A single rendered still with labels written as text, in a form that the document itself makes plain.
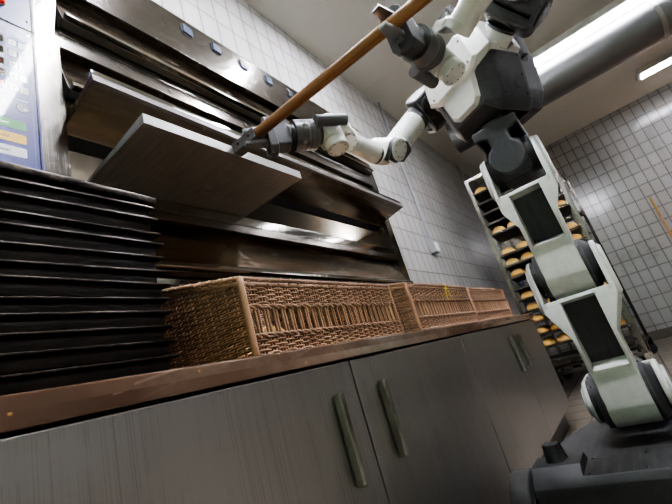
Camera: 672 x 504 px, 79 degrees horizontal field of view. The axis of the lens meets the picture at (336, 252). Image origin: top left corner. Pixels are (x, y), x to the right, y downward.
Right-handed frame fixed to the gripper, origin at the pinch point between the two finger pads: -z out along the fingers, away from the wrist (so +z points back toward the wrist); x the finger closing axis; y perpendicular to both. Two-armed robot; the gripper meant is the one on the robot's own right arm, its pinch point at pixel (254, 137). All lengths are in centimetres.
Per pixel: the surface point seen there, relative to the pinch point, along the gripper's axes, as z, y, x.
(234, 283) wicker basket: -17, 24, -47
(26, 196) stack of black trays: -43, 36, -34
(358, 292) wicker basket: 15, 3, -49
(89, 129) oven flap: -41.7, -15.3, 16.9
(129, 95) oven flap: -29.7, -5.2, 19.8
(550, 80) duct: 285, -99, 113
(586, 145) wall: 464, -210, 115
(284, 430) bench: -16, 34, -72
